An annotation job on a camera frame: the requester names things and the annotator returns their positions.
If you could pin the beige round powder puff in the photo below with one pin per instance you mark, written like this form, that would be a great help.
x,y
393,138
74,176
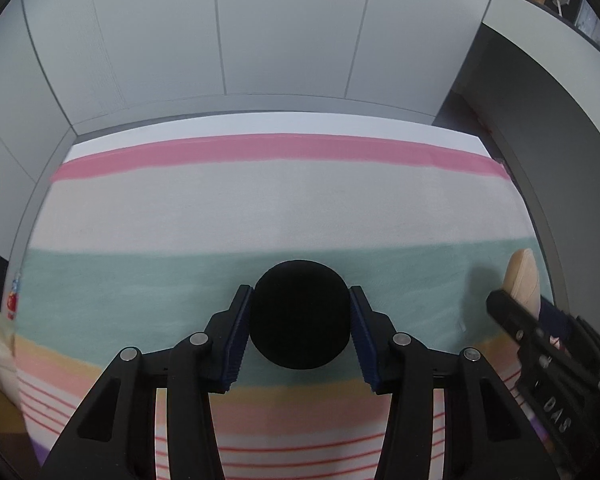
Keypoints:
x,y
522,281

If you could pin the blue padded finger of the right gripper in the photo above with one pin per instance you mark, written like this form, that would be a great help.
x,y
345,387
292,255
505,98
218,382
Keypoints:
x,y
557,323

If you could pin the white curved counter shelf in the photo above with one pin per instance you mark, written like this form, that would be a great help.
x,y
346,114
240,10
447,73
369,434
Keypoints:
x,y
568,56

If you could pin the striped colourful cloth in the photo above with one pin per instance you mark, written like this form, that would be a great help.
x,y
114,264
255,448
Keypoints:
x,y
139,246

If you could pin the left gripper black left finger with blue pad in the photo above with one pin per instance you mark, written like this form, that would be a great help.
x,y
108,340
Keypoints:
x,y
112,433

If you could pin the black round puff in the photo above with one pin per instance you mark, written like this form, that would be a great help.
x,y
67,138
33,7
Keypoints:
x,y
300,315

